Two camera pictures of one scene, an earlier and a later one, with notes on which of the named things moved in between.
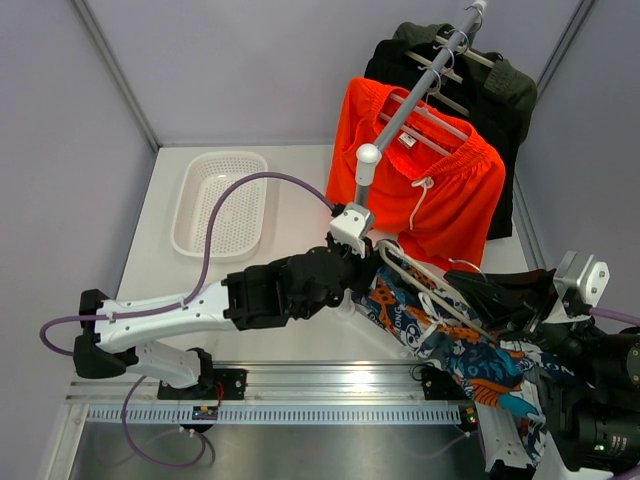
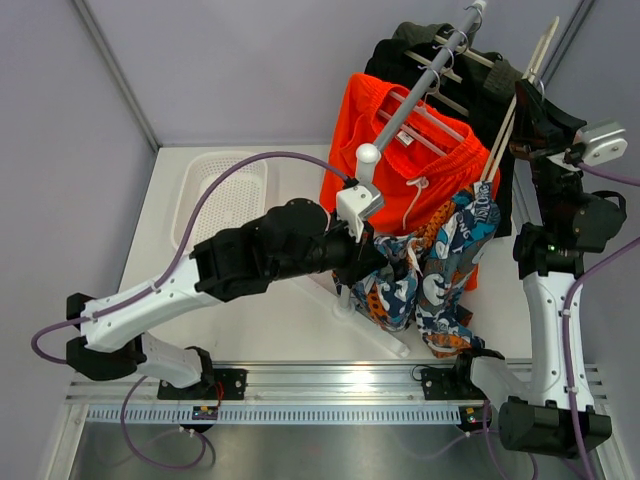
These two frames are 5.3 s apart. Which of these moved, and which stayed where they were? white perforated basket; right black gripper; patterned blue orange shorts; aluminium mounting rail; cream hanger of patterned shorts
Moved: cream hanger of patterned shorts; right black gripper; patterned blue orange shorts
Stayed: white perforated basket; aluminium mounting rail
